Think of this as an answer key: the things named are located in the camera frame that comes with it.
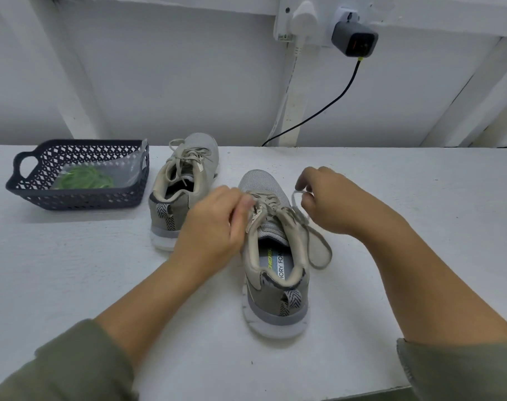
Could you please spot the person's left hand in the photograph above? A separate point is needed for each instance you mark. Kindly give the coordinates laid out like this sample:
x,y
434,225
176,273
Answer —
x,y
210,234

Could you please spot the gray charger adapter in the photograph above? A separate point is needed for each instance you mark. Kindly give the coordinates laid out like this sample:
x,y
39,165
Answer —
x,y
354,39

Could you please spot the person's left forearm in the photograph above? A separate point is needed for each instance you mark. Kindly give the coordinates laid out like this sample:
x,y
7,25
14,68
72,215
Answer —
x,y
111,338

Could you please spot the person's right forearm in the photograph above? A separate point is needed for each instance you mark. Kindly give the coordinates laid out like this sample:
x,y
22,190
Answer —
x,y
446,313

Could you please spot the dark plastic lattice basket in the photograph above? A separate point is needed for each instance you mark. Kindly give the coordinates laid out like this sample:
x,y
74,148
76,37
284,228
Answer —
x,y
28,196

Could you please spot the white wall socket plate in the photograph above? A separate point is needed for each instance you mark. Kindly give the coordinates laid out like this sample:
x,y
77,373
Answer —
x,y
324,5

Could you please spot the gray sneaker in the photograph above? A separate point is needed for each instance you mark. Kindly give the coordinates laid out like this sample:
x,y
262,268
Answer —
x,y
174,214
278,309

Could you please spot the clear plastic bag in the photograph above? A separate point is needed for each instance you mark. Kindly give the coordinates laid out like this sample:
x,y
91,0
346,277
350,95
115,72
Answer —
x,y
130,167

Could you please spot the white plug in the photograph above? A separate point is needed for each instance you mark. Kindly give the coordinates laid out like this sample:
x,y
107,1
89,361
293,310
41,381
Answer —
x,y
304,17

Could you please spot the person's right hand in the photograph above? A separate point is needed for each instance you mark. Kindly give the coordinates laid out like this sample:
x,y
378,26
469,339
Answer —
x,y
341,203

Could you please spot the beige shoelace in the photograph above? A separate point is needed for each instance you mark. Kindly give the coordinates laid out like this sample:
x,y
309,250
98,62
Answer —
x,y
319,244
182,154

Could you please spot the green shoelace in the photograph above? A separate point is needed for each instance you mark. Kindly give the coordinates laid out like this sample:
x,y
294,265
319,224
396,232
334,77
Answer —
x,y
83,178

